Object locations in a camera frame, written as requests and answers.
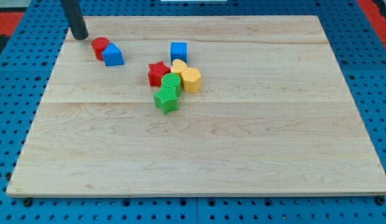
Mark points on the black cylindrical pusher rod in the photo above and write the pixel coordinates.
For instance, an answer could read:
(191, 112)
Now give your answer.
(75, 19)

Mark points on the red cylinder block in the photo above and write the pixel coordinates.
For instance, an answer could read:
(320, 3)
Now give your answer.
(99, 45)

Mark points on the red star block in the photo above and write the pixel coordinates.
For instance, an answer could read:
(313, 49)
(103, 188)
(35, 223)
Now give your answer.
(156, 72)

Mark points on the green star block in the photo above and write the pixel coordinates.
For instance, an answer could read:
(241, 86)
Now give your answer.
(166, 99)

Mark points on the blue triangle block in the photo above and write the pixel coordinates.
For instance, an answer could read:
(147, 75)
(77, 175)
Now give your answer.
(112, 55)

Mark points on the blue cube block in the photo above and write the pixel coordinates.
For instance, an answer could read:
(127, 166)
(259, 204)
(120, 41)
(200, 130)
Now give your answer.
(178, 50)

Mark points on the yellow heart block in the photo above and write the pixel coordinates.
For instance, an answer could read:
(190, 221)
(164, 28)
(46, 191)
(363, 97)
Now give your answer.
(178, 66)

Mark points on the green cylinder block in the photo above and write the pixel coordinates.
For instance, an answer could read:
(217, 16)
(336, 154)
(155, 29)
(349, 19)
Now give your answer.
(172, 81)

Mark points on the yellow hexagon block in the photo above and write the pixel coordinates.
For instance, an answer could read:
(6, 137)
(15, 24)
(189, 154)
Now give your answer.
(192, 80)

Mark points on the light wooden board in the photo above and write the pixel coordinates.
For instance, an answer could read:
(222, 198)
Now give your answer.
(274, 116)

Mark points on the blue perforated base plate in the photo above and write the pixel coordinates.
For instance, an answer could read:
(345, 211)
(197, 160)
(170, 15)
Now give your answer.
(31, 53)

